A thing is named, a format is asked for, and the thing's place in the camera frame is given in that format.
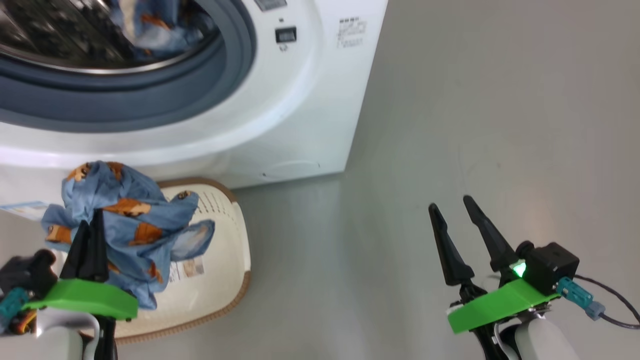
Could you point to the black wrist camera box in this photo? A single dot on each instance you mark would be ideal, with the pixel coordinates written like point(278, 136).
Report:
point(27, 272)
point(550, 267)

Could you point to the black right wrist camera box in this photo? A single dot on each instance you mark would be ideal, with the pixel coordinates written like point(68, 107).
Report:
point(550, 267)

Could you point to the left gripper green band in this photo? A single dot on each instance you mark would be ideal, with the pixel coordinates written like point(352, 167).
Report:
point(85, 297)

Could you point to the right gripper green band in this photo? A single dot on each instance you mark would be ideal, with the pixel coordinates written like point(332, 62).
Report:
point(495, 307)

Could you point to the cream perforated laundry basket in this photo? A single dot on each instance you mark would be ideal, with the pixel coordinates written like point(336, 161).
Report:
point(220, 260)

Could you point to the blue energy label sticker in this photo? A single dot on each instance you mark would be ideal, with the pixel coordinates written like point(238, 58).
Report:
point(22, 209)

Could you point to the white washing machine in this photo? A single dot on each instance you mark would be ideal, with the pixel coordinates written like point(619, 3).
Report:
point(300, 100)

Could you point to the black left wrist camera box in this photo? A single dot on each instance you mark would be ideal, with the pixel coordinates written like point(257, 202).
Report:
point(27, 272)

